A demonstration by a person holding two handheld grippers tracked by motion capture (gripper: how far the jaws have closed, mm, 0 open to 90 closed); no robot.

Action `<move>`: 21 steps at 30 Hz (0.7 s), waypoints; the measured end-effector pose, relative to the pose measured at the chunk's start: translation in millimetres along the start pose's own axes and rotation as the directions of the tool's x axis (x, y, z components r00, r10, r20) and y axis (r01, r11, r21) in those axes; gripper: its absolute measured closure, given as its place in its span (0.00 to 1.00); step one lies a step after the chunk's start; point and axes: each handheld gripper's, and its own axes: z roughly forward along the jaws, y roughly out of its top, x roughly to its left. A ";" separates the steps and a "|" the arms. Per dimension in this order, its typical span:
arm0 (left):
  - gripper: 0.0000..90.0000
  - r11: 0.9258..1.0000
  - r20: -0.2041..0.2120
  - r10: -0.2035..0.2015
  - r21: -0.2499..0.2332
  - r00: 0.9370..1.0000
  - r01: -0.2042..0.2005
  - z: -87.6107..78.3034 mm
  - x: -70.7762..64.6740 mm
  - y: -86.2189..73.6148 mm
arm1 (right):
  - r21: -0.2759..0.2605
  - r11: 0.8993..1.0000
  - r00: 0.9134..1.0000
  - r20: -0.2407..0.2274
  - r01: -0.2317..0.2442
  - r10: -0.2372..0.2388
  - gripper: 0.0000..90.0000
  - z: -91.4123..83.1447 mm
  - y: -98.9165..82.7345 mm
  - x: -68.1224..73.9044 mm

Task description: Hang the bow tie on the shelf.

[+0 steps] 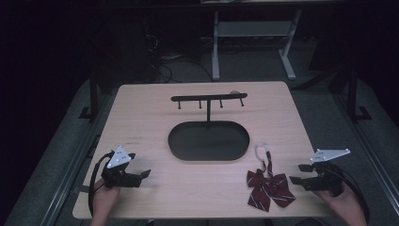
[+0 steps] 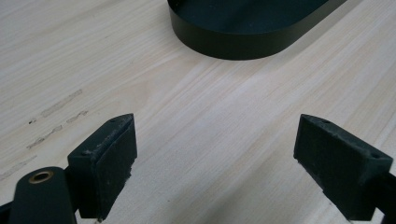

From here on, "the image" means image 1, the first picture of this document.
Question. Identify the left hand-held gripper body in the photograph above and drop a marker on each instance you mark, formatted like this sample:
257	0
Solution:
119	157

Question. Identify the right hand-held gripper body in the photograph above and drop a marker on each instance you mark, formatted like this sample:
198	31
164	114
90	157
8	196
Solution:
326	180

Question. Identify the dark red striped bow tie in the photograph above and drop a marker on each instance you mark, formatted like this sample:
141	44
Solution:
269	188

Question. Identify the black hook rack with tray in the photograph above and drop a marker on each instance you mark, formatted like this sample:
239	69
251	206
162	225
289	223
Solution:
208	141

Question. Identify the person's right hand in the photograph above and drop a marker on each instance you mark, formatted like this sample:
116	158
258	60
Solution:
343	202

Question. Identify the person's left hand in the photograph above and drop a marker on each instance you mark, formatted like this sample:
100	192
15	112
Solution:
105	199

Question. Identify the black metal stand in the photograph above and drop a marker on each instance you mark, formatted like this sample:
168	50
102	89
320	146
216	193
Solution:
353	94
93	94

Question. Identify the small round brown object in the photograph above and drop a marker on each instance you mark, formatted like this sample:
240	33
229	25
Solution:
234	92

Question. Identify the grey power strip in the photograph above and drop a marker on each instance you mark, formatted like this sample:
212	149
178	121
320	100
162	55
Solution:
172	57

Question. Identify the metal floor rail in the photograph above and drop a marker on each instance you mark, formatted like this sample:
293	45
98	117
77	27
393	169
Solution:
70	175
370	153

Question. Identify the white metal table frame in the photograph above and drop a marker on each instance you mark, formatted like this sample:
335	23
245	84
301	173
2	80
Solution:
254	29

